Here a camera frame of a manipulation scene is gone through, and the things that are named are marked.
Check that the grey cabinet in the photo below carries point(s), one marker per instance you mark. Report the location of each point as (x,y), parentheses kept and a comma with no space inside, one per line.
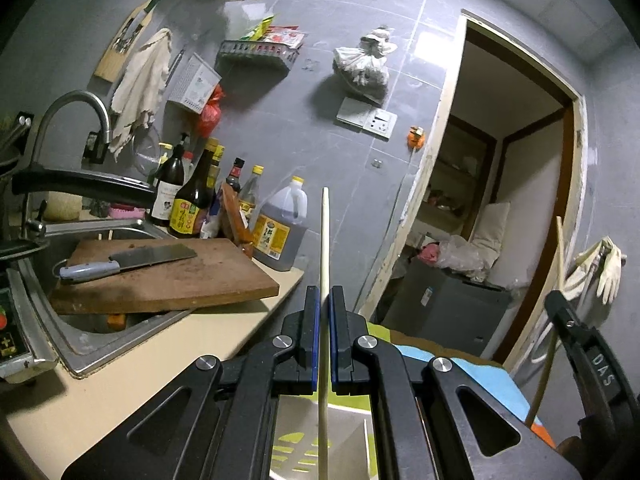
(450,305)

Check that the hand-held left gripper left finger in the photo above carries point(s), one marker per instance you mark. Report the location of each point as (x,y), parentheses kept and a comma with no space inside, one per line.
(313,345)

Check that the wooden knife holder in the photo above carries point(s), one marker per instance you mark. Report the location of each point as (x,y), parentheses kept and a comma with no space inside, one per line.
(115,55)

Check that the curved steel faucet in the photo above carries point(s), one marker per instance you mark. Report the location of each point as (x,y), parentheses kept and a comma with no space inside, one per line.
(80,102)

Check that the storage shelf unit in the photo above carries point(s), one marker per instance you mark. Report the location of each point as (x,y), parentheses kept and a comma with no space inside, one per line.
(450,175)

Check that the orange wall hook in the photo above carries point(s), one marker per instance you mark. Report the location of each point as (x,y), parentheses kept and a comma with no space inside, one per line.
(416,137)

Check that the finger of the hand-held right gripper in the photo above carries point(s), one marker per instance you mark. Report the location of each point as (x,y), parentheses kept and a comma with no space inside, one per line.
(587,355)

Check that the dark bottle white label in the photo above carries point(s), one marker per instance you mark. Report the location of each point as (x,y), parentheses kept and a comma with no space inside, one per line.
(167,195)

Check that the red plastic bag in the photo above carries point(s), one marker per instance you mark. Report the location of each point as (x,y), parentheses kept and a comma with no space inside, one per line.
(210,115)

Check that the colourful patchwork cloth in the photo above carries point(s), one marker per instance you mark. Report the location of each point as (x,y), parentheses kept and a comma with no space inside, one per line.
(480,370)

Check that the seasoning packets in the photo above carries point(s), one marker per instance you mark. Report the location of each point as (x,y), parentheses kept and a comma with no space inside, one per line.
(280,36)

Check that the wall socket panel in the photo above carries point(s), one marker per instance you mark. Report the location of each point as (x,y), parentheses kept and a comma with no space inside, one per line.
(367,119)

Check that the black wall outlet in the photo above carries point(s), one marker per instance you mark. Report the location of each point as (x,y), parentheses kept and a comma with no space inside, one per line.
(95,147)

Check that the white pillow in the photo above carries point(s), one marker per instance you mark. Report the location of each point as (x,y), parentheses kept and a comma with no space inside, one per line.
(492,235)

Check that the grey wall shelf basket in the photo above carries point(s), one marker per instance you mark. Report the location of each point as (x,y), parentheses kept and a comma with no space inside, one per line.
(255,57)

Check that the hanging clear plastic bag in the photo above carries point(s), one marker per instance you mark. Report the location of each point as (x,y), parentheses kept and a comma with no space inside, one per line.
(365,67)

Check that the tall dark bottle yellow label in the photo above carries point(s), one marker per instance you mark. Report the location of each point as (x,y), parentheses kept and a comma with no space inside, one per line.
(192,205)

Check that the wooden cutting board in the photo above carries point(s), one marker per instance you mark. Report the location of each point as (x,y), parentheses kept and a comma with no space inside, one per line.
(200,280)

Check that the pale rubber gloves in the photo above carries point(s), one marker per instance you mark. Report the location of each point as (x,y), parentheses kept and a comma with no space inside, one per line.
(607,270)

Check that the white wall box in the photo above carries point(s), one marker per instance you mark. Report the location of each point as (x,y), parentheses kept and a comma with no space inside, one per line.
(195,85)

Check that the stainless steel sink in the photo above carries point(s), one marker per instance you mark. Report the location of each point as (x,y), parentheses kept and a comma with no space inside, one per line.
(65,330)

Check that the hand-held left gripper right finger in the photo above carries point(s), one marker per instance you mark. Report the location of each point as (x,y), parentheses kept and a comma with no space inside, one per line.
(334,345)

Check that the dark bottle red black cap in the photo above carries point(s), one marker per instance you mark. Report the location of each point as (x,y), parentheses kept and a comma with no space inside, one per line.
(234,172)

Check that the wooden door frame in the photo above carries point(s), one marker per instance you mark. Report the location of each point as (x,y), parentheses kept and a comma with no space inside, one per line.
(570,210)

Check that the white utensil holder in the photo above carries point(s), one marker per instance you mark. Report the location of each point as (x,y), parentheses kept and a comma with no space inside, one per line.
(345,440)

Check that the white hanging cloth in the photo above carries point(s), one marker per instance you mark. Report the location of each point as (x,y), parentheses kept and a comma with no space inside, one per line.
(142,80)

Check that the light wooden chopstick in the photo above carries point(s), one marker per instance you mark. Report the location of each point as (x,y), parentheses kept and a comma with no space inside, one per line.
(325,240)

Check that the red-brown sauce pouch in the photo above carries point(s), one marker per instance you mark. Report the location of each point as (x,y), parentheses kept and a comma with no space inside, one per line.
(235,220)

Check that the pink sponge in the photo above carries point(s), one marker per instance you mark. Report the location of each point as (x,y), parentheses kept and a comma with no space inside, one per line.
(125,210)

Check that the slim bottle yellow cap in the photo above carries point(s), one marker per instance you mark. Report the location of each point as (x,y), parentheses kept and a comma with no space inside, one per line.
(216,160)

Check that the clear bottle yellow cap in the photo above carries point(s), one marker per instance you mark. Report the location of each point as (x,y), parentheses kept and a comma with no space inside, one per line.
(250,195)

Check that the large oil jug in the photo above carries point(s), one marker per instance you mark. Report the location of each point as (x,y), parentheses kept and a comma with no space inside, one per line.
(280,230)

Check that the crumpled clear plastic bag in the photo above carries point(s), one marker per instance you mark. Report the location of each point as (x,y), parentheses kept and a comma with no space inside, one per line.
(462,255)

